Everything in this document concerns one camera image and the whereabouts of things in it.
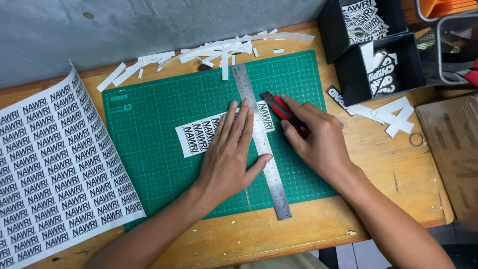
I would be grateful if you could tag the person's olive trousers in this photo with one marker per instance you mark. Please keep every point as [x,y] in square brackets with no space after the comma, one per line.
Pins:
[276,261]

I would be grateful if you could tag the steel ruler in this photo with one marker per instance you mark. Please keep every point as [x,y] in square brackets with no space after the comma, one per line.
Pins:
[272,179]

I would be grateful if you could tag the pile of white paper offcuts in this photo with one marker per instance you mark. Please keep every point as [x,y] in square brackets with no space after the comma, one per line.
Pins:
[209,50]

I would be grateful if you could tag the single black printed sticker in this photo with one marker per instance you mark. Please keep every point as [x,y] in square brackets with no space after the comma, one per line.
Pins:
[338,98]

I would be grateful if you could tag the green cutting mat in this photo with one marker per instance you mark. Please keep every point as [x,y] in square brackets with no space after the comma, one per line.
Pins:
[149,157]

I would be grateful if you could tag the red and black utility knife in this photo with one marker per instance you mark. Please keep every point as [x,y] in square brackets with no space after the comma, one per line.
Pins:
[277,104]

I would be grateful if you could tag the person's left hand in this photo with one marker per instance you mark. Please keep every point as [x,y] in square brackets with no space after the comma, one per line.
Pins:
[224,168]

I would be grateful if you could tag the brown cardboard sheet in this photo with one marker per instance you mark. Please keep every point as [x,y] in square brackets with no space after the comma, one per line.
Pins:
[452,149]

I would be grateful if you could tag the heap of white printed stickers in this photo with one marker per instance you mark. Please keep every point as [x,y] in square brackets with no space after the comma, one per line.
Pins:
[364,20]

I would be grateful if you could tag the cut strip of printed stickers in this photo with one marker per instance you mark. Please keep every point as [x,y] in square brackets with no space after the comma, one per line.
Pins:
[196,136]

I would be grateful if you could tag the black box with white stickers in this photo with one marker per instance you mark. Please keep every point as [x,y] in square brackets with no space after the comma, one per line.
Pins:
[330,30]

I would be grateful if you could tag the bunch of black printed stickers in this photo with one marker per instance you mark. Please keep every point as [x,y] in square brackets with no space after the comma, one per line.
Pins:
[382,76]

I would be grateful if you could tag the small dark red piece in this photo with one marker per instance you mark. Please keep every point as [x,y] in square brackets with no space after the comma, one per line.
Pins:
[204,67]

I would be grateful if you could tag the black box with dark stickers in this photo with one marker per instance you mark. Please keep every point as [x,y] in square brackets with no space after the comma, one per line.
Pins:
[351,78]

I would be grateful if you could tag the large printed sticker sheet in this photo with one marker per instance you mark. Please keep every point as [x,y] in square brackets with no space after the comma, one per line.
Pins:
[56,168]

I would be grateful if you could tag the white paper offcut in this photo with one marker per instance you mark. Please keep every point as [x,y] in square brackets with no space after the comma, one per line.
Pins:
[401,121]
[364,111]
[392,106]

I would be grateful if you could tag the person's right hand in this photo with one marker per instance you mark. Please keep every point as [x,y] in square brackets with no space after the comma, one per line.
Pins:
[325,149]

